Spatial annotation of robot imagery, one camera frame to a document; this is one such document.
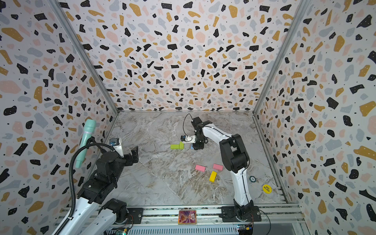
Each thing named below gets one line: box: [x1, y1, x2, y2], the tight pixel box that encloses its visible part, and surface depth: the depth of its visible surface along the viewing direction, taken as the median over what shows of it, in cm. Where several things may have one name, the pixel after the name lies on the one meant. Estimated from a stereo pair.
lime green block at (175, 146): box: [170, 144, 180, 150], surface depth 102 cm
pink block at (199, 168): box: [194, 164, 206, 172], surface depth 92 cm
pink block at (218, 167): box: [212, 163, 224, 171], surface depth 92 cm
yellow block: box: [209, 170, 218, 183], surface depth 89 cm
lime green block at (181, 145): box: [179, 141, 185, 150], surface depth 102 cm
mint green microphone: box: [75, 118, 97, 169], surface depth 70 cm
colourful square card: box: [178, 209, 198, 225], surface depth 74 cm
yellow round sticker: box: [261, 184, 273, 194], surface depth 85 cm
